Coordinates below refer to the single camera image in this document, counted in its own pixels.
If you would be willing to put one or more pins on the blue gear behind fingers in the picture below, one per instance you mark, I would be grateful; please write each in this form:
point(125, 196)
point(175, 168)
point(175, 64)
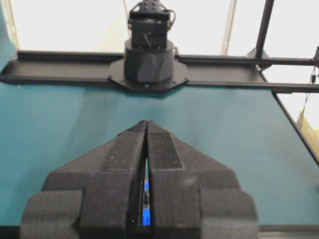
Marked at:
point(146, 210)

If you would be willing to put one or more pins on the black vertical frame post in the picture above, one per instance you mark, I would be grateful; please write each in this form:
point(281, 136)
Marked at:
point(257, 53)

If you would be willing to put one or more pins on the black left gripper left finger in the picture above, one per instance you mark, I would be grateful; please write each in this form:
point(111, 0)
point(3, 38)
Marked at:
point(94, 196)

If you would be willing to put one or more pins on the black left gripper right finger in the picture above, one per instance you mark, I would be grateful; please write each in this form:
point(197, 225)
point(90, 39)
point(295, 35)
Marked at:
point(194, 196)

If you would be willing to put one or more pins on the black opposite robot arm base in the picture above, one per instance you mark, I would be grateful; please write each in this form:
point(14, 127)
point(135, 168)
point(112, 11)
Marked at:
point(149, 63)

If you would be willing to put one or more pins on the black aluminium frame rail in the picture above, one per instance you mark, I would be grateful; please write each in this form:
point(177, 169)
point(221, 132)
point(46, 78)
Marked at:
point(105, 70)

